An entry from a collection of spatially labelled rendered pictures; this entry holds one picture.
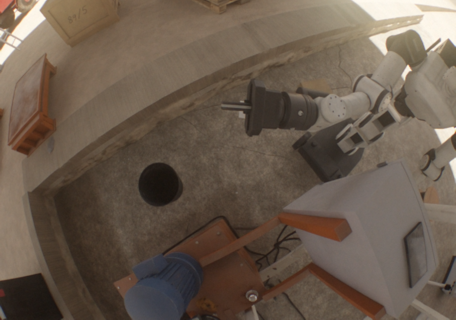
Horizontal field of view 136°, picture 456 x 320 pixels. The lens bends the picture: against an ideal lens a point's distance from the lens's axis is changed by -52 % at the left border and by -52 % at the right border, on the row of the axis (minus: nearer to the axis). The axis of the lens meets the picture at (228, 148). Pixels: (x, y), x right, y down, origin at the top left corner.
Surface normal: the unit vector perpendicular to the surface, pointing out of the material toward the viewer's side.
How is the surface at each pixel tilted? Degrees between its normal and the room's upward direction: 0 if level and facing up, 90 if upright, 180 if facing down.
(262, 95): 34
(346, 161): 0
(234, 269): 0
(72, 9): 90
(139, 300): 0
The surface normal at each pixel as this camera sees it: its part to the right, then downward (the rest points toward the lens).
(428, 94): -0.76, 0.54
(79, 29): 0.36, 0.89
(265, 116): 0.20, 0.27
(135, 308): -0.02, -0.28
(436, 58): -0.46, 0.09
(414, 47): -0.21, 0.33
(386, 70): -0.73, -0.21
